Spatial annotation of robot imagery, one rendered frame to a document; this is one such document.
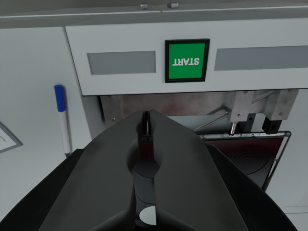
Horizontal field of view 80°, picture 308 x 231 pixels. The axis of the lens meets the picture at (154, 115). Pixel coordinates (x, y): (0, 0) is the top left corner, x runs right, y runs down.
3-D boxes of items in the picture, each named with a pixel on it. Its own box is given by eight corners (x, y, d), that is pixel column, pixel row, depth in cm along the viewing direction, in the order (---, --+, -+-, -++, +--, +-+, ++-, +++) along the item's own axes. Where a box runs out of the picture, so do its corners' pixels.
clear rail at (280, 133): (287, 134, 41) (291, 138, 40) (117, 140, 41) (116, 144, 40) (289, 129, 40) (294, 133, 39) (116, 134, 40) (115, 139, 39)
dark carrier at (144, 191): (245, 222, 59) (246, 224, 58) (136, 226, 59) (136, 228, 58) (281, 136, 40) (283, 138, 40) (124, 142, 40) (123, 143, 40)
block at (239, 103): (240, 114, 39) (246, 122, 36) (224, 114, 39) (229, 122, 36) (250, 77, 35) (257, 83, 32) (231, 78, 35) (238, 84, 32)
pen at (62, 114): (70, 162, 32) (60, 87, 25) (64, 161, 32) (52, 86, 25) (72, 157, 33) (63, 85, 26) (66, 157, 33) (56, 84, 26)
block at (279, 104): (278, 112, 39) (287, 120, 36) (262, 113, 39) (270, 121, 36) (292, 76, 35) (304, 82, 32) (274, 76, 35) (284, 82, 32)
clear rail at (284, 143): (248, 222, 60) (250, 227, 58) (244, 222, 60) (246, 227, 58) (289, 129, 40) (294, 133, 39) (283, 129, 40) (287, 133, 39)
